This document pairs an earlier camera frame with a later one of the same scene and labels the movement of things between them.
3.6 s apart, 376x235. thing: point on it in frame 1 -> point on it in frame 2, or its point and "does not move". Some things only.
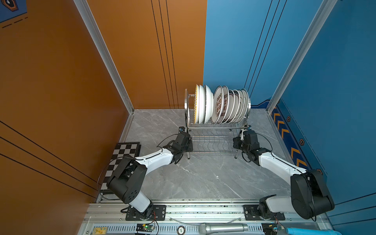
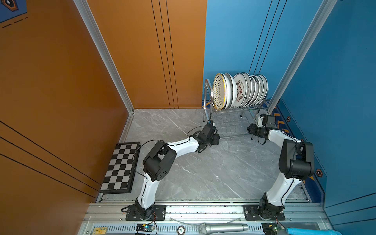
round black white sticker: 181,230 does not move
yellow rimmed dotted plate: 196,105 -> 219,94
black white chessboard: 123,150 does not move
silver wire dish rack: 212,138 -> 235,122
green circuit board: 144,227 does not move
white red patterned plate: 218,105 -> 241,90
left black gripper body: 189,148 -> 215,140
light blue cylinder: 296,231 does not move
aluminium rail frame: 183,216 does not move
